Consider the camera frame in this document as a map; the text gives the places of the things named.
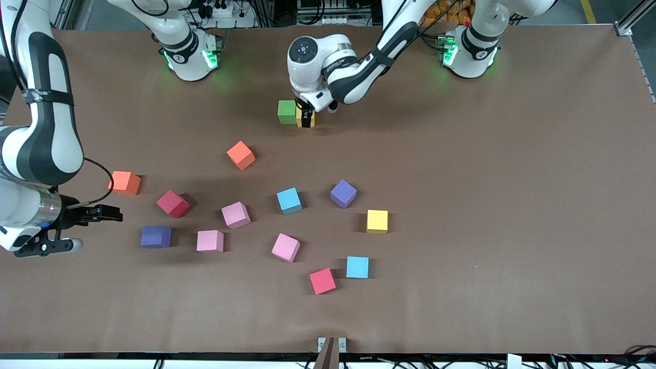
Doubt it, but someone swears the green foam cube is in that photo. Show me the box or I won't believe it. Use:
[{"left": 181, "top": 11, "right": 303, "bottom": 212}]
[{"left": 277, "top": 100, "right": 298, "bottom": 125}]

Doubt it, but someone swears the teal blue foam cube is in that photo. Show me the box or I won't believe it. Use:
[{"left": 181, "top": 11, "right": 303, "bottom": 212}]
[{"left": 276, "top": 187, "right": 303, "bottom": 215}]

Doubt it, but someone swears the light blue foam cube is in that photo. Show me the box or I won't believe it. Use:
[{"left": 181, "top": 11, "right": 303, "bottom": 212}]
[{"left": 346, "top": 256, "right": 370, "bottom": 279}]

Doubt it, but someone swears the brown table cover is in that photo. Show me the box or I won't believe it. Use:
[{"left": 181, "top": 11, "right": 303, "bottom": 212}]
[{"left": 0, "top": 23, "right": 656, "bottom": 355}]

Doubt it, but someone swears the orange foam cube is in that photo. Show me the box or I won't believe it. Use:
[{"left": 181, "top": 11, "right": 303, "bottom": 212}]
[
  {"left": 227, "top": 140, "right": 256, "bottom": 171},
  {"left": 109, "top": 171, "right": 141, "bottom": 196}
]

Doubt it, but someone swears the aluminium frame post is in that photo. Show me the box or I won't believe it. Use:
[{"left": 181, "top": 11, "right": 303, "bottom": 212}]
[{"left": 313, "top": 337, "right": 336, "bottom": 369}]

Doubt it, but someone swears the white power strip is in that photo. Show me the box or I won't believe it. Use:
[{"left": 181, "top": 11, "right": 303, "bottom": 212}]
[{"left": 197, "top": 0, "right": 257, "bottom": 29}]

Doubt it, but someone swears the red foam cube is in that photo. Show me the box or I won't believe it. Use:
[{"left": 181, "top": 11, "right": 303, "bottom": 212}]
[{"left": 309, "top": 268, "right": 337, "bottom": 295}]

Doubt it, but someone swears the pink foam cube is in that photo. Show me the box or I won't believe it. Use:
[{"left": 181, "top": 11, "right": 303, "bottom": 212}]
[
  {"left": 271, "top": 233, "right": 301, "bottom": 263},
  {"left": 221, "top": 201, "right": 252, "bottom": 229},
  {"left": 196, "top": 230, "right": 224, "bottom": 253}
]

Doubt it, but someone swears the metal equipment rack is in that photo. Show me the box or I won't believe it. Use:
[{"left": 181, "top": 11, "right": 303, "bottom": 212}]
[{"left": 296, "top": 0, "right": 359, "bottom": 27}]

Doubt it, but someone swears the crimson foam cube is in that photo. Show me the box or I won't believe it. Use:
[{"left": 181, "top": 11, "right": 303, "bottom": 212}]
[{"left": 156, "top": 189, "right": 191, "bottom": 219}]

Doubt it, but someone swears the orange fruit net bag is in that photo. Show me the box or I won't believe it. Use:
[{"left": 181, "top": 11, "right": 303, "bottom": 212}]
[{"left": 421, "top": 0, "right": 475, "bottom": 26}]

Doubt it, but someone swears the aluminium frame profile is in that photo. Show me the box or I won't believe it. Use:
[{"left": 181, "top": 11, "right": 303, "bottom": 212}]
[
  {"left": 49, "top": 8, "right": 85, "bottom": 31},
  {"left": 614, "top": 0, "right": 656, "bottom": 103}
]

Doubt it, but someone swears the purple foam cube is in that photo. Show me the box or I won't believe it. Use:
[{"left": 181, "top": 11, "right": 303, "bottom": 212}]
[
  {"left": 330, "top": 179, "right": 358, "bottom": 209},
  {"left": 140, "top": 225, "right": 172, "bottom": 249}
]

